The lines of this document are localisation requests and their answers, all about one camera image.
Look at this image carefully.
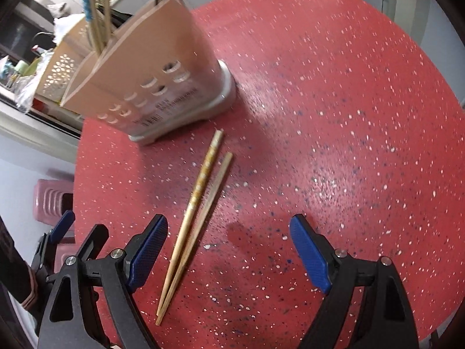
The yellow patterned wooden chopstick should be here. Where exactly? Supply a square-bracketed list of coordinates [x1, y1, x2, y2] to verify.
[156, 130, 224, 317]

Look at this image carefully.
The beige perforated basket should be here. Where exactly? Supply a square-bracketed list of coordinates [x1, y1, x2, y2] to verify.
[36, 40, 97, 108]

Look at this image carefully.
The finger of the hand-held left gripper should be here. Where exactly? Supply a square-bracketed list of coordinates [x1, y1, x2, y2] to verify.
[35, 210, 76, 262]
[74, 223, 110, 259]

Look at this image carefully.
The clear plastic bag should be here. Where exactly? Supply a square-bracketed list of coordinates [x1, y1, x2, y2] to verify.
[9, 74, 39, 113]

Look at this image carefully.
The white plastic bag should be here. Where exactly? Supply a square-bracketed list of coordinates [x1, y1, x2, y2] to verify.
[51, 13, 86, 44]

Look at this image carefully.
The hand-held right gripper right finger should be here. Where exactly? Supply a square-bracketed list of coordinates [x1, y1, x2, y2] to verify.
[289, 214, 419, 349]

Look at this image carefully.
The plain round wooden chopstick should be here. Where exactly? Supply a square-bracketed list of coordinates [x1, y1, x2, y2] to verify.
[155, 152, 234, 326]

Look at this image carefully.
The pink plastic stool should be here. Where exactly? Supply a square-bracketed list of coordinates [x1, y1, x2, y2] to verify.
[34, 179, 76, 248]

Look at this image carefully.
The blue patterned wooden chopstick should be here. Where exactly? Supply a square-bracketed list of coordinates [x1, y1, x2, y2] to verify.
[81, 0, 102, 52]

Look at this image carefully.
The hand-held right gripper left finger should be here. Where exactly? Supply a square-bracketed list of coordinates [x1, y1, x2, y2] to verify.
[37, 214, 169, 349]

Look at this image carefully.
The beige perforated utensil holder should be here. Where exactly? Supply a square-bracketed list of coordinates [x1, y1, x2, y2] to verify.
[60, 0, 237, 147]

